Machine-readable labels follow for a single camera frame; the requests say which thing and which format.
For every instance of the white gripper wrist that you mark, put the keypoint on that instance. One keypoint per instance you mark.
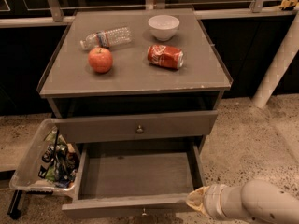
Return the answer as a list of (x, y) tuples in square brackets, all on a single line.
[(212, 201)]

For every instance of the grey drawer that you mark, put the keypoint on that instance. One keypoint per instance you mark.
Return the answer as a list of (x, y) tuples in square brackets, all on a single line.
[(119, 179), (123, 127)]

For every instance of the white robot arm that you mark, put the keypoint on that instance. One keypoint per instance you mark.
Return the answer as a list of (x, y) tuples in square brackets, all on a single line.
[(257, 201)]

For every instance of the round knob middle drawer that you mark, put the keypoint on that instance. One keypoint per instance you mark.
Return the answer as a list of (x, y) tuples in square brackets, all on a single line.
[(144, 213)]

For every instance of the round knob drawer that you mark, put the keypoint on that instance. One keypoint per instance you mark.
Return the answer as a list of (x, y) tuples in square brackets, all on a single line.
[(144, 213), (139, 129)]

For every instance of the round knob upper drawer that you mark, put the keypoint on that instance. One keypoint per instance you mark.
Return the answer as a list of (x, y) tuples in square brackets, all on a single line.
[(139, 129)]

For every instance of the grey wooden drawer cabinet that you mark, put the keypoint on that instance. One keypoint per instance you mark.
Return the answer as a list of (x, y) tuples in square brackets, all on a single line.
[(133, 86)]

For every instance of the snack packets in bin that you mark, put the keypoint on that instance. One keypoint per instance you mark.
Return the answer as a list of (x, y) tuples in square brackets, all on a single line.
[(61, 159)]

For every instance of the red crushed soda can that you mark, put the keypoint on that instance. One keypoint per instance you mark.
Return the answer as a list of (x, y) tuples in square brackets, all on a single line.
[(165, 56)]

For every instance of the clear plastic storage bin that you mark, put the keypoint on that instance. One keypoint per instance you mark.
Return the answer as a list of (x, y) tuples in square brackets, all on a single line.
[(26, 176)]

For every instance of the red apple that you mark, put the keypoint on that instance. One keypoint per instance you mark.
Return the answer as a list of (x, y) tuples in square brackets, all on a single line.
[(100, 60)]

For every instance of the white ceramic bowl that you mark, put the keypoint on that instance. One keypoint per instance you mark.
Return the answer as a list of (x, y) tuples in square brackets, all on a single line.
[(163, 27)]

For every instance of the clear plastic water bottle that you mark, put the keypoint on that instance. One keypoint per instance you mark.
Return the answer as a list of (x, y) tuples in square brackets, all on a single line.
[(107, 38)]

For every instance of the metal railing with glass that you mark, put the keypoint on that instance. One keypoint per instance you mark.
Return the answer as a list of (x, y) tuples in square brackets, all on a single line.
[(35, 13)]

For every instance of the black bin wheel bracket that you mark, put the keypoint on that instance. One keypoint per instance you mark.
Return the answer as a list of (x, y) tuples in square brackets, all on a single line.
[(14, 211)]

